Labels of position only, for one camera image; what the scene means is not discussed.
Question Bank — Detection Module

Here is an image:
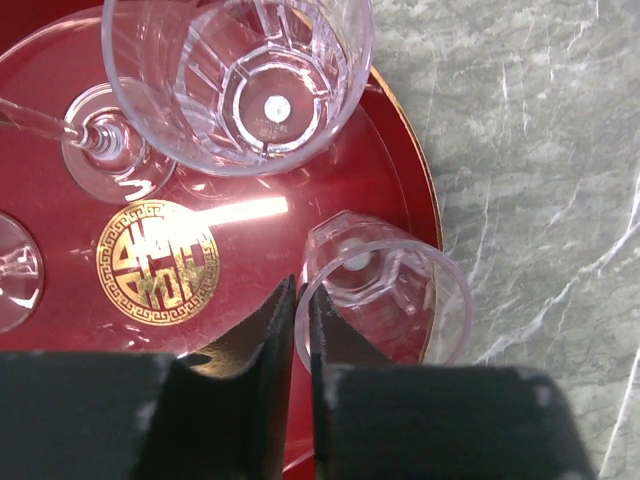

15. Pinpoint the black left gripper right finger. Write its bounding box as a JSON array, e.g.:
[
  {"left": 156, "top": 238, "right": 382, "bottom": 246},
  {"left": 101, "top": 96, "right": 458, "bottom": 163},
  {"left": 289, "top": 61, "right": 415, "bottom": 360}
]
[{"left": 309, "top": 289, "right": 596, "bottom": 479}]

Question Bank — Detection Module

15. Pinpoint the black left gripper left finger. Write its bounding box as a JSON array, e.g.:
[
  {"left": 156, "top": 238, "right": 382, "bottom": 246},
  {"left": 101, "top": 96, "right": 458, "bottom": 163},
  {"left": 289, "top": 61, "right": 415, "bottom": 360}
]
[{"left": 1, "top": 277, "right": 296, "bottom": 479}]

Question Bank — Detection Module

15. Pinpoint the small clear shot glass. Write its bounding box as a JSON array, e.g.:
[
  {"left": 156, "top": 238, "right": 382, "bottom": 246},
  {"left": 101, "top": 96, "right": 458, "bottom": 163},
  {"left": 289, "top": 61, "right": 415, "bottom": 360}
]
[{"left": 295, "top": 211, "right": 474, "bottom": 366}]

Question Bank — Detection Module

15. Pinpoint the clear faceted tumbler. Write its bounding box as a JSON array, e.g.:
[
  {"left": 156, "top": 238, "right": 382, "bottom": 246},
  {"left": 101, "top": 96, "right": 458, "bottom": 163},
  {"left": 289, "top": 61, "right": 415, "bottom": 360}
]
[
  {"left": 101, "top": 1, "right": 375, "bottom": 177},
  {"left": 1, "top": 213, "right": 45, "bottom": 333}
]

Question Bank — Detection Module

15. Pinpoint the tall clear champagne flute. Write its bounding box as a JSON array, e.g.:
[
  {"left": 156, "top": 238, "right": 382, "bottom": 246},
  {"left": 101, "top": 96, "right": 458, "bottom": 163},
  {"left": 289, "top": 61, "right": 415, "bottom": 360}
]
[{"left": 1, "top": 83, "right": 176, "bottom": 205}]

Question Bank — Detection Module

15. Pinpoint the red round lacquer tray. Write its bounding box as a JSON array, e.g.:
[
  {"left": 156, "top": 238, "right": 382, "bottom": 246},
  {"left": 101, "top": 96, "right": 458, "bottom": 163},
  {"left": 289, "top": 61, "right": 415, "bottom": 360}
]
[{"left": 0, "top": 4, "right": 445, "bottom": 480}]

